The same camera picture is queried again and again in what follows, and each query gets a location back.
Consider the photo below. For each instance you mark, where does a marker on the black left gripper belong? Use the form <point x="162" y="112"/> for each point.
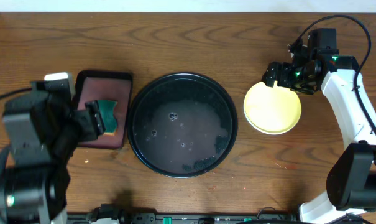
<point x="92" y="121"/>

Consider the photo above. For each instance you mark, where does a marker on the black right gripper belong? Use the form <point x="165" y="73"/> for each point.
<point x="284" y="68"/>

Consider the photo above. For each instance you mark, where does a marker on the yellow plate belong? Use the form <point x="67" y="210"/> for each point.
<point x="271" y="108"/>

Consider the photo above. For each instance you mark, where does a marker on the green yellow sponge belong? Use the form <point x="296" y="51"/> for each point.
<point x="106" y="108"/>

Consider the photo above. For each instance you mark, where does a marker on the mint plate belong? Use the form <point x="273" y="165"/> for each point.
<point x="265" y="131"/>

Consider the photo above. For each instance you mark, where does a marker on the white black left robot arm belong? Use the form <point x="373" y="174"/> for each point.
<point x="32" y="193"/>

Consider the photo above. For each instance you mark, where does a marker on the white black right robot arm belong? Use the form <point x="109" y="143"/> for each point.
<point x="351" y="183"/>

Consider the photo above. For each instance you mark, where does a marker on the black rectangular maroon tray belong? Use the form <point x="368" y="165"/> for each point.
<point x="105" y="85"/>

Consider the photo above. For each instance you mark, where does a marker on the round black tray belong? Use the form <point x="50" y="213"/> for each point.
<point x="182" y="125"/>

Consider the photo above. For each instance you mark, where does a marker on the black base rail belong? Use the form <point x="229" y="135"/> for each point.
<point x="107" y="213"/>

